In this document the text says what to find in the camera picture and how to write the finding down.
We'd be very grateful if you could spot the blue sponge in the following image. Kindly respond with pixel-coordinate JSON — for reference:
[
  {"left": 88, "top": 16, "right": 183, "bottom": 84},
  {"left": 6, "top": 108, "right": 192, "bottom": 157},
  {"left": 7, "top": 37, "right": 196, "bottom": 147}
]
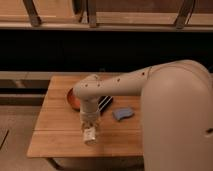
[{"left": 113, "top": 107, "right": 134, "bottom": 121}]

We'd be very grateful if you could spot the brown ceramic bowl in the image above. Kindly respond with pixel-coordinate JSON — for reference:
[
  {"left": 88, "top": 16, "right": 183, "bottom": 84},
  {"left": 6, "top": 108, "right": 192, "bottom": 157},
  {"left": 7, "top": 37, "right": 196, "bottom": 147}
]
[{"left": 67, "top": 89, "right": 80, "bottom": 111}]

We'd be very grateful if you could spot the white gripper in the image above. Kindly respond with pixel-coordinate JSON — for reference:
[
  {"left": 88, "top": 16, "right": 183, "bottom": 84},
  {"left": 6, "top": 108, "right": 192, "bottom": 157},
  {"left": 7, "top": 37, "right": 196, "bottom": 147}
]
[{"left": 80, "top": 111, "right": 100, "bottom": 129}]

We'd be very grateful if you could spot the wooden table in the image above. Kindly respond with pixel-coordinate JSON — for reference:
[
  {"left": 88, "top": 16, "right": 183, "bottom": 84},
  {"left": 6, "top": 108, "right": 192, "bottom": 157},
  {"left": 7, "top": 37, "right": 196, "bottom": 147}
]
[{"left": 27, "top": 75, "right": 142, "bottom": 158}]

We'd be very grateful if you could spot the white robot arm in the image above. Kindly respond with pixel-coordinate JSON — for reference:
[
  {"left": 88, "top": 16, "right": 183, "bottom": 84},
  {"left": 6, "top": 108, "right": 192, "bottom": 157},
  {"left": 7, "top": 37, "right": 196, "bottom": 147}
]
[{"left": 73, "top": 60, "right": 213, "bottom": 171}]

